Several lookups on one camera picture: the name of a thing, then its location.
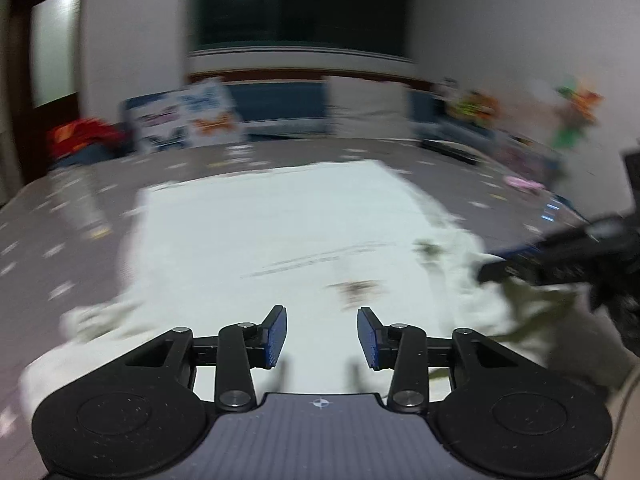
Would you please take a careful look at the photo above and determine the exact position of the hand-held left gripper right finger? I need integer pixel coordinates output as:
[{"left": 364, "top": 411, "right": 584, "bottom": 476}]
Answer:
[{"left": 356, "top": 306, "right": 522, "bottom": 409}]

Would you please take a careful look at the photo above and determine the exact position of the pink object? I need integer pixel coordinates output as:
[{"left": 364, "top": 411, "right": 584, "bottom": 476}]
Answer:
[{"left": 504, "top": 175, "right": 545, "bottom": 192}]

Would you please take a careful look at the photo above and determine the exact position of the red cloth pile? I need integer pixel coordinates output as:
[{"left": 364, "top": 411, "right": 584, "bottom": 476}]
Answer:
[{"left": 46, "top": 116, "right": 125, "bottom": 162}]

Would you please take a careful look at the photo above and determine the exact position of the blue and white printed board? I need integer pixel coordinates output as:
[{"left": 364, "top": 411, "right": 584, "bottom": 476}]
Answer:
[{"left": 121, "top": 76, "right": 247, "bottom": 154}]

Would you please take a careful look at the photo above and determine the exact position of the brown door with glass pane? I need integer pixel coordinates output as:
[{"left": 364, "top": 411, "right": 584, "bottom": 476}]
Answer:
[{"left": 0, "top": 0, "right": 85, "bottom": 196}]

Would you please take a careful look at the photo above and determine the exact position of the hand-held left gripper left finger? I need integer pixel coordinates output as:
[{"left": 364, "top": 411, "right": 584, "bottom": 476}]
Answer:
[{"left": 125, "top": 304, "right": 289, "bottom": 409}]

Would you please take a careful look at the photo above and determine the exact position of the dark window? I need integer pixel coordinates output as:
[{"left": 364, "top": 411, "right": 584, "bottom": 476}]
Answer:
[{"left": 186, "top": 0, "right": 418, "bottom": 63}]

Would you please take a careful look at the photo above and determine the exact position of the colourful toy pile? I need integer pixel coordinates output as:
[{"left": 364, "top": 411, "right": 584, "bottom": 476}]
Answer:
[{"left": 442, "top": 79, "right": 502, "bottom": 122}]

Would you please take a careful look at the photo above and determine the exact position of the white printed garment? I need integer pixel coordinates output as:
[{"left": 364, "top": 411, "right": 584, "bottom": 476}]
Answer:
[{"left": 19, "top": 159, "right": 632, "bottom": 413}]

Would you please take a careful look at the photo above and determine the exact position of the colourful wall decoration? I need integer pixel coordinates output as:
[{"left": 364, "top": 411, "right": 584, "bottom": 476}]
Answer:
[{"left": 544, "top": 76, "right": 603, "bottom": 150}]

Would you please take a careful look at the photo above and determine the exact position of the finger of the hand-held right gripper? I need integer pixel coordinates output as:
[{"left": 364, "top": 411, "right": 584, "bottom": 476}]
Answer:
[{"left": 476, "top": 237, "right": 547, "bottom": 286}]

